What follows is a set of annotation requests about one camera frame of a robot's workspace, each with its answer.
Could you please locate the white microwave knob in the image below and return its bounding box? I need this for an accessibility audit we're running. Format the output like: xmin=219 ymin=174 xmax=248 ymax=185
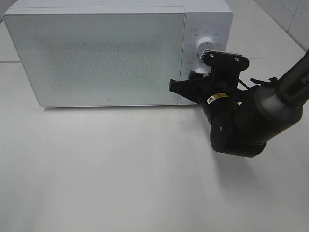
xmin=196 ymin=35 xmax=216 ymax=56
xmin=194 ymin=68 xmax=209 ymax=76

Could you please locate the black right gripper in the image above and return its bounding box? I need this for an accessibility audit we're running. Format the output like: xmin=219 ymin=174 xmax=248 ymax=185
xmin=169 ymin=68 xmax=244 ymax=114

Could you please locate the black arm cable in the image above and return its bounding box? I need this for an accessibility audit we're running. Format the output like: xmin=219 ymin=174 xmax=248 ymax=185
xmin=238 ymin=72 xmax=278 ymax=94

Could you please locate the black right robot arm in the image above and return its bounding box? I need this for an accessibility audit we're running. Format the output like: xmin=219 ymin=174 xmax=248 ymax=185
xmin=169 ymin=49 xmax=309 ymax=158

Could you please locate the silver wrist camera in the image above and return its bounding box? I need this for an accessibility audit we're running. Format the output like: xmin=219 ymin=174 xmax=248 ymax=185
xmin=200 ymin=49 xmax=249 ymax=72

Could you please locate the white microwave door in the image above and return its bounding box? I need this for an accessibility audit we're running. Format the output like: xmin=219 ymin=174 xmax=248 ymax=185
xmin=5 ymin=14 xmax=184 ymax=107

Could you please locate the white microwave oven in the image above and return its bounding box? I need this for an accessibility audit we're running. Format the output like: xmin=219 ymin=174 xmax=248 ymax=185
xmin=3 ymin=3 xmax=233 ymax=108

